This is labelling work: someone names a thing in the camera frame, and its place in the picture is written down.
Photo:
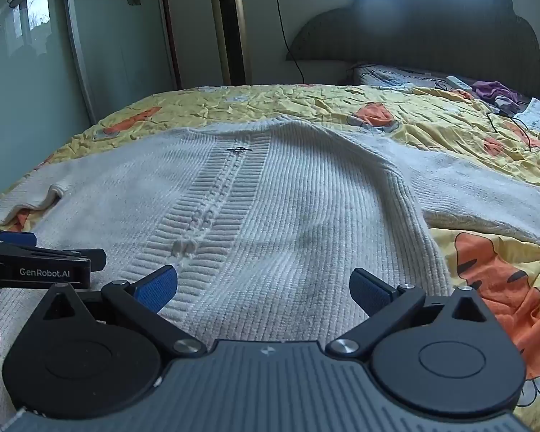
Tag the gold tower air conditioner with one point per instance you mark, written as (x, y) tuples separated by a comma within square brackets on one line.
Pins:
[(231, 31)]

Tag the wardrobe with flower decals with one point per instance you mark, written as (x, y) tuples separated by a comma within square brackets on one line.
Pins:
[(117, 54)]

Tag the white remote control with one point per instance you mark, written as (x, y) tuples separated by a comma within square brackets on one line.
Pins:
[(459, 83)]

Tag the white knit sweater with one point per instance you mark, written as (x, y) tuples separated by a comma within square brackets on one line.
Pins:
[(274, 216)]

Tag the grey padded headboard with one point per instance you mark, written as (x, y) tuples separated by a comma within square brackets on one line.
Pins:
[(409, 22)]

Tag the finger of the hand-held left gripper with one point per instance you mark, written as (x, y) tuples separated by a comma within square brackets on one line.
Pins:
[(72, 256), (15, 238)]

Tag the purple cloth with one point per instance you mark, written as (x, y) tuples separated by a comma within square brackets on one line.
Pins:
[(492, 90)]

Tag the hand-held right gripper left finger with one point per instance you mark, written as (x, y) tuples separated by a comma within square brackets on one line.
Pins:
[(155, 289)]

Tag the yellow printed quilt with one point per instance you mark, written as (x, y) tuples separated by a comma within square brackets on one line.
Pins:
[(306, 101)]

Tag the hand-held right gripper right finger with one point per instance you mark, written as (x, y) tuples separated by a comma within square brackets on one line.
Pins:
[(369, 290)]

